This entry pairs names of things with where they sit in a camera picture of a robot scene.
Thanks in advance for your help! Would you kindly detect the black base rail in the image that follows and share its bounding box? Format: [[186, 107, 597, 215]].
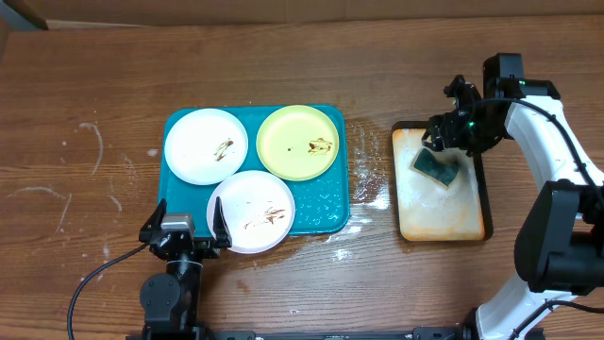
[[126, 326, 546, 340]]

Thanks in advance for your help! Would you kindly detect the teal plastic tray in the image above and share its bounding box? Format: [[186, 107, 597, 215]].
[[158, 104, 350, 237]]

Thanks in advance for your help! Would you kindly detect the black tray with soapy water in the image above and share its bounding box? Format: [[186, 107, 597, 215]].
[[392, 121, 494, 242]]

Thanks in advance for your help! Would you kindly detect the yellow-green plate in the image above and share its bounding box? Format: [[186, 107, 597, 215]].
[[256, 105, 340, 181]]

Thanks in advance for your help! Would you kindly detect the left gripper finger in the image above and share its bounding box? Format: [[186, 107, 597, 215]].
[[139, 198, 167, 244], [212, 196, 232, 248]]

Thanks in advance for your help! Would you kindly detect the white plate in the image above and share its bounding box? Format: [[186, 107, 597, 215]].
[[207, 170, 295, 254], [163, 109, 249, 185]]

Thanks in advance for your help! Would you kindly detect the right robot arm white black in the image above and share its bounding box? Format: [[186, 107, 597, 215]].
[[422, 75, 603, 339]]

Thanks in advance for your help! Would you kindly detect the dark green sponge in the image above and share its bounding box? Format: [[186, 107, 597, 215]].
[[411, 148, 461, 188]]

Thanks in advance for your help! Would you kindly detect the white plate bottom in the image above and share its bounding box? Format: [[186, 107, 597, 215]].
[[207, 170, 295, 254]]

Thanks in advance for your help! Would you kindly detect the white plate top left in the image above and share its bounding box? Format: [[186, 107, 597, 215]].
[[163, 109, 249, 185]]

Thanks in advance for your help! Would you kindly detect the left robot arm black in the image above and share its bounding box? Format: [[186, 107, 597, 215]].
[[139, 198, 232, 339]]

